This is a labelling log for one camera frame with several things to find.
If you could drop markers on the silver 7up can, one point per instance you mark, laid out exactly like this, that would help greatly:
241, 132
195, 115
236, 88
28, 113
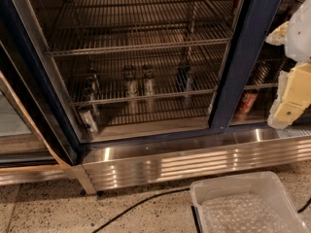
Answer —
149, 80

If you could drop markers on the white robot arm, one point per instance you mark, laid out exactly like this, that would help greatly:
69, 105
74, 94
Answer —
298, 37

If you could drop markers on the lower wire fridge shelf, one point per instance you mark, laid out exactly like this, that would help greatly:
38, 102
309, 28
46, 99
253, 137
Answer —
177, 73

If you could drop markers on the can left of centre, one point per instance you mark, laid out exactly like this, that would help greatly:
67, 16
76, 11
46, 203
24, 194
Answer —
130, 80

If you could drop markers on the bubble wrap sheet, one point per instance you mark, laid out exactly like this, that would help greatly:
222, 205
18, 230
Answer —
242, 213

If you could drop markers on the silver can bottom left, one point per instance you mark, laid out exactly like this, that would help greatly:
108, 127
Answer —
88, 119

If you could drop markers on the open glass fridge door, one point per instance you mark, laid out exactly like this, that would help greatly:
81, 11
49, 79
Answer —
39, 136

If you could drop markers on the wire fridge shelf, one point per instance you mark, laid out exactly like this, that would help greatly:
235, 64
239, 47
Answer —
177, 73
102, 26

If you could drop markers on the stainless steel fridge base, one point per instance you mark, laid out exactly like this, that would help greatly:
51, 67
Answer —
111, 166

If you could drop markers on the red soda can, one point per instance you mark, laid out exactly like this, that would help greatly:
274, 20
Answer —
245, 104

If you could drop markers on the upper wire fridge shelf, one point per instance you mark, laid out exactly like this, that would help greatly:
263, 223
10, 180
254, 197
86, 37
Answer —
102, 26

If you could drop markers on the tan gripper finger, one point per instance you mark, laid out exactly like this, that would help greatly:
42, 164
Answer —
278, 36
293, 96

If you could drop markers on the dark can at left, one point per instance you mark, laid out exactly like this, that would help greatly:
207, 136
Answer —
91, 84

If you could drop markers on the dark blue fridge door frame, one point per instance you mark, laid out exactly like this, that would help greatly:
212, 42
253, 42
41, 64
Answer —
252, 25

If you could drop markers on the clear plastic bin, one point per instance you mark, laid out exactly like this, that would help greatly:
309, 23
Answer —
266, 185

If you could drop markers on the right compartment wire shelf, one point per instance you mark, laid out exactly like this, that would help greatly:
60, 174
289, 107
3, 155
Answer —
271, 61

